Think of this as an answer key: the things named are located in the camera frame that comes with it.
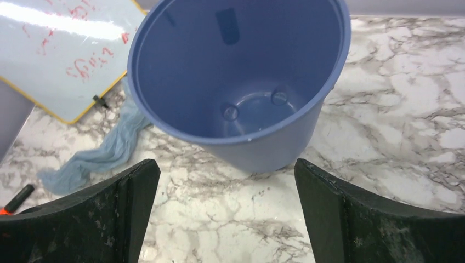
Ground yellow-framed whiteboard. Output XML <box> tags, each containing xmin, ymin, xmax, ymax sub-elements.
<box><xmin>1</xmin><ymin>1</ymin><xmax>146</xmax><ymax>124</ymax></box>

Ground black orange marker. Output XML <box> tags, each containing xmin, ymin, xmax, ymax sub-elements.
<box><xmin>1</xmin><ymin>184</ymin><xmax>35</xmax><ymax>215</ymax></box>

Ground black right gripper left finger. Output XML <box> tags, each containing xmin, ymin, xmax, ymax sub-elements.
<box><xmin>1</xmin><ymin>159</ymin><xmax>160</xmax><ymax>262</ymax></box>

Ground light blue trash bag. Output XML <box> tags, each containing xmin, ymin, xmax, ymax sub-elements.
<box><xmin>37</xmin><ymin>77</ymin><xmax>150</xmax><ymax>196</ymax></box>

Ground blue plastic trash bin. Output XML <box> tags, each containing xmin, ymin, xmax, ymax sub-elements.
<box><xmin>127</xmin><ymin>1</ymin><xmax>351</xmax><ymax>173</ymax></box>

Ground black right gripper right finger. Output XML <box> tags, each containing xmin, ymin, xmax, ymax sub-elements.
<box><xmin>294</xmin><ymin>158</ymin><xmax>464</xmax><ymax>262</ymax></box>

